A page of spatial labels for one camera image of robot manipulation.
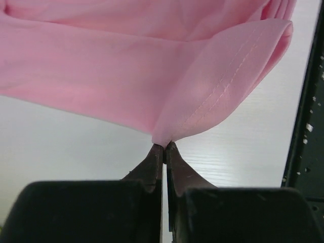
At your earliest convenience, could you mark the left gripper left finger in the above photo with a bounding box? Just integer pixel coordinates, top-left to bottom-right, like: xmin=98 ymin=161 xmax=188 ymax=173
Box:
xmin=1 ymin=145 xmax=163 ymax=243

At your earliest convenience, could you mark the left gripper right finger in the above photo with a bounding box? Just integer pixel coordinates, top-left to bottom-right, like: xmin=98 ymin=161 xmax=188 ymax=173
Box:
xmin=165 ymin=142 xmax=323 ymax=242

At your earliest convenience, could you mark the pink t shirt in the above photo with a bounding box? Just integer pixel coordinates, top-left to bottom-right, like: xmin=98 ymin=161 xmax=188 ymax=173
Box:
xmin=1 ymin=1 xmax=296 ymax=146

